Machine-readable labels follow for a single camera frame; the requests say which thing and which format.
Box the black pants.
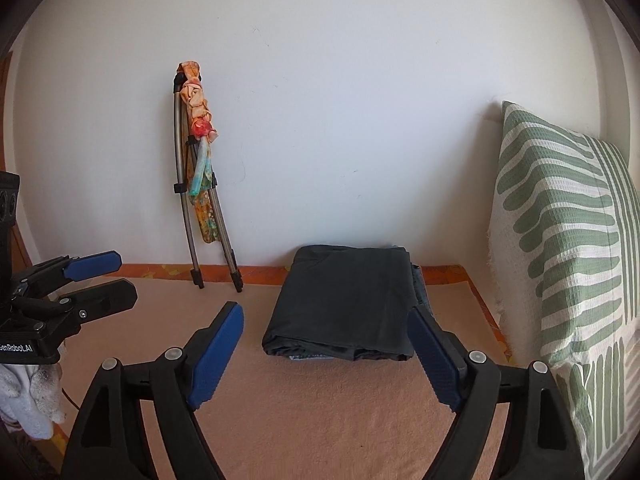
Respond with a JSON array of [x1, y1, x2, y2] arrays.
[[261, 244, 418, 362]]

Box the folded metal frame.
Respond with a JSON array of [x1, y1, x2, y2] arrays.
[[171, 72, 244, 293]]

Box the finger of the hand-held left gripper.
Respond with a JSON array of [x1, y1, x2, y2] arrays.
[[10, 250, 123, 291], [10, 279, 138, 333]]

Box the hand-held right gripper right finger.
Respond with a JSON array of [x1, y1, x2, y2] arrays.
[[406, 306, 586, 480]]

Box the brown wooden frame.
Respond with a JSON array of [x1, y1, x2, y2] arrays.
[[0, 52, 33, 271]]

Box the person's left hand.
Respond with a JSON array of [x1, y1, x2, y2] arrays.
[[0, 360, 66, 438]]

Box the peach blanket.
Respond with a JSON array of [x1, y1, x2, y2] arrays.
[[50, 275, 511, 480]]

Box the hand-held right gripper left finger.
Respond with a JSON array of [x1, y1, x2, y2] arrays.
[[60, 301, 246, 480]]

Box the orange patterned mat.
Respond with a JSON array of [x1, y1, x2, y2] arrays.
[[102, 262, 513, 366]]

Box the folded blue jeans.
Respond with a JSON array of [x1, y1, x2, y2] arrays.
[[287, 245, 433, 362]]

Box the green striped pillow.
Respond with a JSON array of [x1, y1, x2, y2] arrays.
[[487, 101, 640, 480]]

